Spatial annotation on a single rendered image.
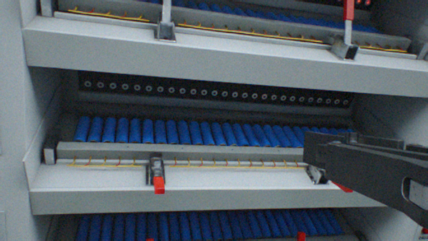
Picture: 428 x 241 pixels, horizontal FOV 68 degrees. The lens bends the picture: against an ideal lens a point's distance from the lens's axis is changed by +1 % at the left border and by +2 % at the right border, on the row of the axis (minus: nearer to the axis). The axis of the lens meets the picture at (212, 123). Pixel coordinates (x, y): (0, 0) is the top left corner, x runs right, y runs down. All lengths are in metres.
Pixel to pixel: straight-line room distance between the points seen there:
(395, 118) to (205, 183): 0.39
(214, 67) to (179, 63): 0.05
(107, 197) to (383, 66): 0.44
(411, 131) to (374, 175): 0.48
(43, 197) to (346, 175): 0.38
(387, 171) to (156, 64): 0.31
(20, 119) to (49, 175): 0.09
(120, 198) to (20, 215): 0.12
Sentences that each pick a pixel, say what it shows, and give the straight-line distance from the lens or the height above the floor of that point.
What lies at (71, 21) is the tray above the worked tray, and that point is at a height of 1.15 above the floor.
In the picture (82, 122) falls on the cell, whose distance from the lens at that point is 0.54.
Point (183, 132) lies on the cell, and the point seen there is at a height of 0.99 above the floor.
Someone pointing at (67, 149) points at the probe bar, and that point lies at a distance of 0.49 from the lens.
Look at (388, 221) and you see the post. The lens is 0.71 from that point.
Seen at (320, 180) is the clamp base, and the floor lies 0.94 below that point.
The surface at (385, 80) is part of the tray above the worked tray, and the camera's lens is 0.55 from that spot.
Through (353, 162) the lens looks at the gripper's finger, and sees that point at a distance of 0.20.
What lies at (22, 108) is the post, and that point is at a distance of 0.43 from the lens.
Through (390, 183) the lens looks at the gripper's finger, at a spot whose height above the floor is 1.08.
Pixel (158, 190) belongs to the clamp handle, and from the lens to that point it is 0.39.
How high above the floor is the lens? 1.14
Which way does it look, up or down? 14 degrees down
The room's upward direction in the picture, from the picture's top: 6 degrees clockwise
